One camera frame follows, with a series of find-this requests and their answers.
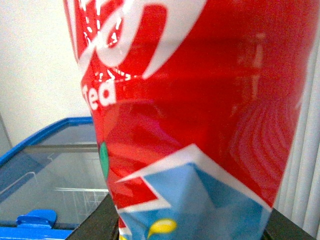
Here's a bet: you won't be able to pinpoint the white wire basket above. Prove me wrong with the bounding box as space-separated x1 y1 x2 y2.
54 187 109 225

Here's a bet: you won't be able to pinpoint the white vertical blinds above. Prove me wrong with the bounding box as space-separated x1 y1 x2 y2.
275 38 320 240

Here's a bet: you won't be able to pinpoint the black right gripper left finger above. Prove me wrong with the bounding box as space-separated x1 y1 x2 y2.
66 194 120 240

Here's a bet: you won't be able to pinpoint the white blue chest freezer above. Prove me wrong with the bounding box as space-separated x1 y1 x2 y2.
0 117 109 240

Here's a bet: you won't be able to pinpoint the glass sliding freezer lid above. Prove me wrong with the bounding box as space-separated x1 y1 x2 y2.
0 123 107 230

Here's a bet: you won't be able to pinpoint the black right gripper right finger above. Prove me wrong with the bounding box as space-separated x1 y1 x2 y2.
262 208 315 240

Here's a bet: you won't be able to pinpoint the blue lid handle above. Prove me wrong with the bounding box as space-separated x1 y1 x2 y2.
16 209 57 229

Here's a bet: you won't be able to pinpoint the red iced tea bottle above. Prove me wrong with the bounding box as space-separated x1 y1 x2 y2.
63 0 320 240

